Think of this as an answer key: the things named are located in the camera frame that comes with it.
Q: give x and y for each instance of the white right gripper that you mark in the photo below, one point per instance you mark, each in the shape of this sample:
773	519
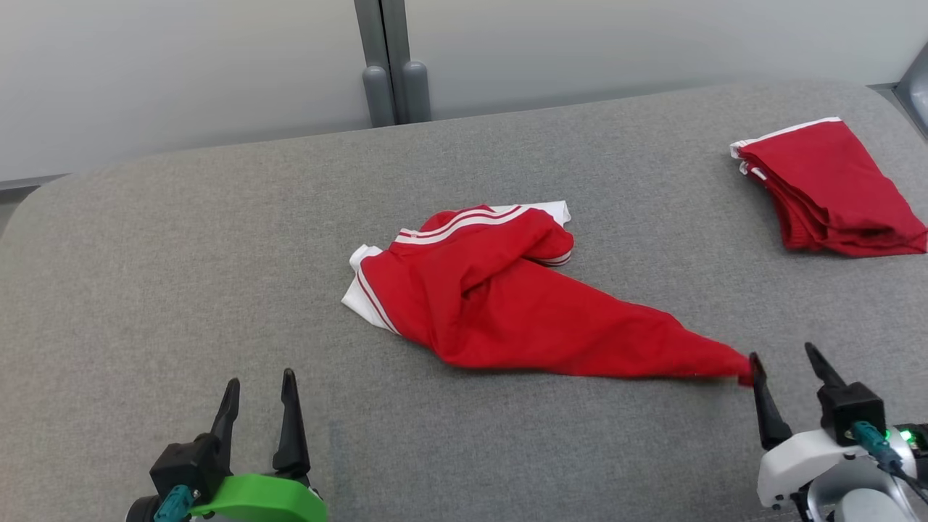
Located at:
790	471

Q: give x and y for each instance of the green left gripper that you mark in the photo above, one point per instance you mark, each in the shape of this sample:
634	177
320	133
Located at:
268	500

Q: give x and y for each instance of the red shorts with white stripe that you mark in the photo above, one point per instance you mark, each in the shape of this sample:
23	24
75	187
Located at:
834	188

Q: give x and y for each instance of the red and white t-shirt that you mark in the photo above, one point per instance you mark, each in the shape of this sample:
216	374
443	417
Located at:
507	304

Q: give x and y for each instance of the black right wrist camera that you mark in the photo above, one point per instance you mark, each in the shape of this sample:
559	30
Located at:
852	409

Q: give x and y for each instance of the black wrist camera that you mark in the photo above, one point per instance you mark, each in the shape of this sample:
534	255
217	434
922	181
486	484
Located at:
852	409
185	464

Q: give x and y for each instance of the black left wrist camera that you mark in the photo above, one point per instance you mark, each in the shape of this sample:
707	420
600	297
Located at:
185	464

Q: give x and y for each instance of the teal right camera connector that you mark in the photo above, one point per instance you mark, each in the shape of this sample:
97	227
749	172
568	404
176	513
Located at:
872	441

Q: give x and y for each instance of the teal camera connector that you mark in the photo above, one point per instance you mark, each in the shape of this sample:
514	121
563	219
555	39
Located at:
872	441
174	504

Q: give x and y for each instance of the teal left camera connector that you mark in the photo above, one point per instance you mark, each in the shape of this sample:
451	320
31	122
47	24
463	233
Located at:
174	504

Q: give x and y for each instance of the grey vertical frame post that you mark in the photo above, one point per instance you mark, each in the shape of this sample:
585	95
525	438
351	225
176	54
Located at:
391	58

